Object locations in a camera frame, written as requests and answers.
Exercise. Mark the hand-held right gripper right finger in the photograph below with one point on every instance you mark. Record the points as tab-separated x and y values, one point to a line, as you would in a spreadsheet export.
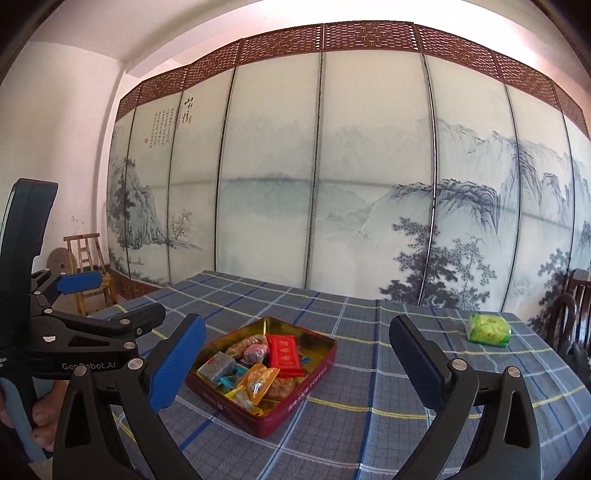
415	360

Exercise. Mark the painted landscape folding screen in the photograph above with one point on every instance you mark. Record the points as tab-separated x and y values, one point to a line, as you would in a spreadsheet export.
277	184

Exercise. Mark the green tissue pack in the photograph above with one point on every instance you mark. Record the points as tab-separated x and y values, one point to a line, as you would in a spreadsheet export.
488	330

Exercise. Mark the grey sesame bar packet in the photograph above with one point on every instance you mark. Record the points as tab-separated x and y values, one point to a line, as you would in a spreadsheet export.
217	367

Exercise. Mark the grey plaid tablecloth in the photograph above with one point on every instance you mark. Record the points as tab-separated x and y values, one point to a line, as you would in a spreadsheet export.
369	415

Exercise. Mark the round stone disc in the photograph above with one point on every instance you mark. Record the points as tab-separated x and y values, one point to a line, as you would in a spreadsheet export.
60	263

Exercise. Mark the red snack packet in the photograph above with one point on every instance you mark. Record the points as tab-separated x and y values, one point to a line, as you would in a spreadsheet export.
286	355

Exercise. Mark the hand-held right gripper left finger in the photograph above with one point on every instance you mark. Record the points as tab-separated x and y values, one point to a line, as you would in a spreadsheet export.
178	360

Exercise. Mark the clear fried twist snack packet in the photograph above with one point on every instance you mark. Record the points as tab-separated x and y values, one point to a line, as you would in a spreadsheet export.
240	346
286	387

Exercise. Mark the pink snack packet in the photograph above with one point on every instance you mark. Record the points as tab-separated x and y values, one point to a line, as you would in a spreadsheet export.
255	355

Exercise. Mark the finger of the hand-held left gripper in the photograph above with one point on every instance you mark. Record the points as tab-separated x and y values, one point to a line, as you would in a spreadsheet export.
138	321
78	282

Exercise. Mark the person's left hand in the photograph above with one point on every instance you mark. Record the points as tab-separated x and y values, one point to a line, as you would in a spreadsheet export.
44	415

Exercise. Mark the wooden stool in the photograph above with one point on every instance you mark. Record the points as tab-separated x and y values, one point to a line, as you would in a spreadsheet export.
87	249

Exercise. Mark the yellow brown candy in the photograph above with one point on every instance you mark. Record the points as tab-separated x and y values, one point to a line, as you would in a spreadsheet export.
240	397

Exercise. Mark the orange snack packet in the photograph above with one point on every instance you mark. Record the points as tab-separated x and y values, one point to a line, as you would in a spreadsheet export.
258	383

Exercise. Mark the dark wooden chair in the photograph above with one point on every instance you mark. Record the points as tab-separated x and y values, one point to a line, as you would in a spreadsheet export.
572	314

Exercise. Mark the blue candy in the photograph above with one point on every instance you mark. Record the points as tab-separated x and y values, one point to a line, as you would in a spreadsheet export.
231	381

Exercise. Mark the red tin box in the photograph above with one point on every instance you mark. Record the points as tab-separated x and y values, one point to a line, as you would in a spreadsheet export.
295	406

